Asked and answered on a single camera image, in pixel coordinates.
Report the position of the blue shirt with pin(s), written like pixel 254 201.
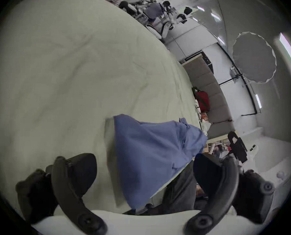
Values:
pixel 150 155

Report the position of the person's legs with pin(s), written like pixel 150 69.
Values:
pixel 179 192

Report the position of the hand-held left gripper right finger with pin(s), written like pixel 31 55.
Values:
pixel 223 192

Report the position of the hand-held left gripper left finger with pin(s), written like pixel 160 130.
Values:
pixel 62 187

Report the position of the grey photo umbrella on stand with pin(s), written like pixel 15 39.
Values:
pixel 254 56

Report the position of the red bag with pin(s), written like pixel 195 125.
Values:
pixel 202 99

